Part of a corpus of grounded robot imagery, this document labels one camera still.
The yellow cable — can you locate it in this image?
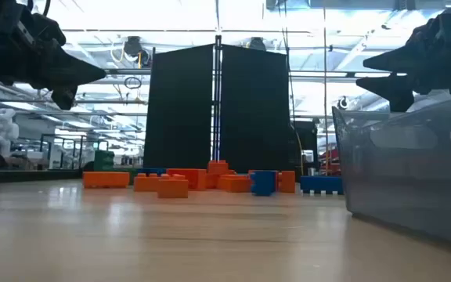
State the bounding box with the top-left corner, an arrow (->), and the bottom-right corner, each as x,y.
294,127 -> 305,176

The black cabinet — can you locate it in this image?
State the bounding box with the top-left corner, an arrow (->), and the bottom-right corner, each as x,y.
290,120 -> 319,176

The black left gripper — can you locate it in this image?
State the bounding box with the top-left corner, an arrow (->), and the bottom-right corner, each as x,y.
0,0 -> 107,110

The orange plastic building block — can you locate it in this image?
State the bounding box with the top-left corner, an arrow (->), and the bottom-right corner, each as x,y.
204,173 -> 221,190
82,171 -> 131,190
276,170 -> 297,193
216,174 -> 252,193
133,173 -> 162,193
165,168 -> 207,192
207,159 -> 230,175

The thin vertical metal pole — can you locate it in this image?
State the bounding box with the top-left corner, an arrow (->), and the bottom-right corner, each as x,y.
323,0 -> 328,176

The red shelf clutter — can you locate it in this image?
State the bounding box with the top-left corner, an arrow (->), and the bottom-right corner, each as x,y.
318,148 -> 342,176

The black metal rack frame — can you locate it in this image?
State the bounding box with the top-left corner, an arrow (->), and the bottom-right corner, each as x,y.
39,133 -> 110,171

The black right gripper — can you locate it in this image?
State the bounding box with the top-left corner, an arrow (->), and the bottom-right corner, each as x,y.
355,7 -> 451,113

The black fabric partition panel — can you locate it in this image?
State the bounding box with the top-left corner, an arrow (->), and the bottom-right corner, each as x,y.
143,43 -> 215,170
219,43 -> 291,174

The white humanoid robot figure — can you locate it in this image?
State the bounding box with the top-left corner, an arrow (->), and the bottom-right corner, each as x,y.
0,107 -> 20,158

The blue plastic building block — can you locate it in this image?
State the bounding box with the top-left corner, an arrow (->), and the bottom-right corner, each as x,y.
249,170 -> 279,197
299,175 -> 345,196
136,168 -> 168,176

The black partition post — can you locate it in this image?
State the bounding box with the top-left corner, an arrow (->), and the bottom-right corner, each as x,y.
213,34 -> 222,162

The transparent grey plastic bin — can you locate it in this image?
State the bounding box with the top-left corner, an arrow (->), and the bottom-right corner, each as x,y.
331,90 -> 451,251

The black hanging cable loop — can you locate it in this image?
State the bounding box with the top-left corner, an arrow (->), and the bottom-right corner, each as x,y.
123,75 -> 143,90

